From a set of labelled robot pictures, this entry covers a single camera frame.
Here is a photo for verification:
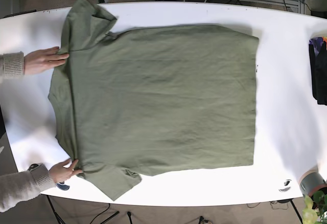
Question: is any person's second hand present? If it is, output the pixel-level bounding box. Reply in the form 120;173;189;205
49;159;82;184

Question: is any person's bare hand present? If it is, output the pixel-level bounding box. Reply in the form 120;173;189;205
24;47;69;75

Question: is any olive green T-shirt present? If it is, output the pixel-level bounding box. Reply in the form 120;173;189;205
49;0;259;200

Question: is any second beige sleeve forearm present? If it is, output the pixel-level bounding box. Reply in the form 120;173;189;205
1;164;55;213

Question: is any beige sweater sleeve forearm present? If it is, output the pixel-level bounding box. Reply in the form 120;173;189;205
1;52;25;83

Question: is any left silver table grommet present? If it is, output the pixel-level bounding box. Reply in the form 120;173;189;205
56;182;70;191

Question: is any silver table grommet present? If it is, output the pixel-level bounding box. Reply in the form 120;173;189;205
278;179;292;193
56;182;70;191

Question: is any black gold-dotted cup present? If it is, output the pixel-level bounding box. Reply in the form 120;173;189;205
28;164;41;171

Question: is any right silver table grommet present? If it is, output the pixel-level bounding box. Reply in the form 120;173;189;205
278;179;292;193

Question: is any grey flower pot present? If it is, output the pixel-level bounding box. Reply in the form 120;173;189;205
299;171;326;197

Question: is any green potted plant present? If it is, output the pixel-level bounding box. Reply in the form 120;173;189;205
302;190;327;224

